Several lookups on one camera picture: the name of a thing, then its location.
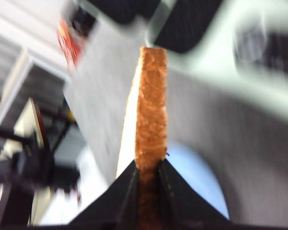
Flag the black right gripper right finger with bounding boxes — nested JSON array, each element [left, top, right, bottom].
[[158, 160, 286, 230]]

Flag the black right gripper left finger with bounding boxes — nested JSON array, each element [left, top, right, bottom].
[[26, 161, 138, 230]]

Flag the white bread slice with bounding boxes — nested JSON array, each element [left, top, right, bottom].
[[116, 46, 168, 230]]

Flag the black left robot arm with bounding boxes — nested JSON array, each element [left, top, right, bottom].
[[0, 129, 80, 228]]

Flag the mint green breakfast maker base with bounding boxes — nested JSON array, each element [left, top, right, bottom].
[[88, 0, 288, 123]]

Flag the blue round plate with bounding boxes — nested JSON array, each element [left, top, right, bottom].
[[167, 142, 230, 220]]

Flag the right silver control knob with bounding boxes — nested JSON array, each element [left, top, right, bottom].
[[233, 24, 269, 72]]

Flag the red and white box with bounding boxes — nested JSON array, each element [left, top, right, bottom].
[[57, 1, 96, 72]]

